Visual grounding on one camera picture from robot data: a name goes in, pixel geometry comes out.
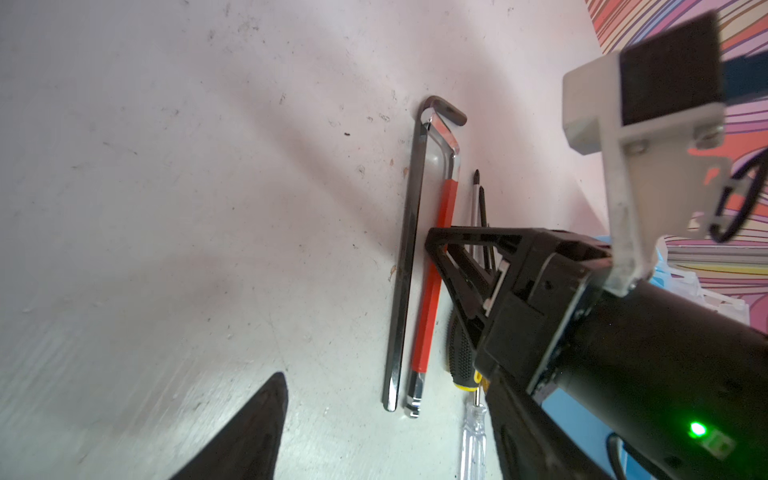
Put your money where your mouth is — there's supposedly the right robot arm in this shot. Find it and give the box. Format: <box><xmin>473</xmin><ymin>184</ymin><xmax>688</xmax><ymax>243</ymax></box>
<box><xmin>425</xmin><ymin>227</ymin><xmax>767</xmax><ymax>479</ymax></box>

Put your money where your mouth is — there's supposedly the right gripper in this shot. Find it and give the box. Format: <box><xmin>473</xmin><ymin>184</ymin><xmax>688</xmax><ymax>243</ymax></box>
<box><xmin>425</xmin><ymin>227</ymin><xmax>612</xmax><ymax>479</ymax></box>

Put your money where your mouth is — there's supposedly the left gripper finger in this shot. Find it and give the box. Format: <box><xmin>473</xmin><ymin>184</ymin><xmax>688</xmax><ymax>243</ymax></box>
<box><xmin>173</xmin><ymin>372</ymin><xmax>289</xmax><ymax>479</ymax></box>

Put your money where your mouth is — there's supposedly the blue plastic tool box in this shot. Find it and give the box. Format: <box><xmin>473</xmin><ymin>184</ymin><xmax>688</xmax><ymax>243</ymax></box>
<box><xmin>542</xmin><ymin>240</ymin><xmax>750</xmax><ymax>477</ymax></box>

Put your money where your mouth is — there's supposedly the clear handled screwdriver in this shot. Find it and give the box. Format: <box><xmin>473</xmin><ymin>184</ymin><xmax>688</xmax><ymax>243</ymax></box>
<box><xmin>458</xmin><ymin>387</ymin><xmax>487</xmax><ymax>480</ymax></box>

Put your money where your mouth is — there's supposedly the dark steel hex key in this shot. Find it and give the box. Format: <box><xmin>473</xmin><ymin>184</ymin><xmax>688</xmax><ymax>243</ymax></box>
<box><xmin>382</xmin><ymin>96</ymin><xmax>467</xmax><ymax>412</ymax></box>

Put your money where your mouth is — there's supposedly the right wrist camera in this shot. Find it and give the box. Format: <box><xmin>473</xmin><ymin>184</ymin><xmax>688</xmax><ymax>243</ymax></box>
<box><xmin>562</xmin><ymin>11</ymin><xmax>731</xmax><ymax>297</ymax></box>

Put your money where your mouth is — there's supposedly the yellow black screwdriver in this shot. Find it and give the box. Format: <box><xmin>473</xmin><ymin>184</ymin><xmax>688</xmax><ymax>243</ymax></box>
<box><xmin>447</xmin><ymin>169</ymin><xmax>481</xmax><ymax>392</ymax></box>

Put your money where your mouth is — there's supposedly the red sleeved hex key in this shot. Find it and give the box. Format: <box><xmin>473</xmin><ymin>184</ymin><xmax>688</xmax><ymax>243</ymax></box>
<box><xmin>405</xmin><ymin>107</ymin><xmax>460</xmax><ymax>419</ymax></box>

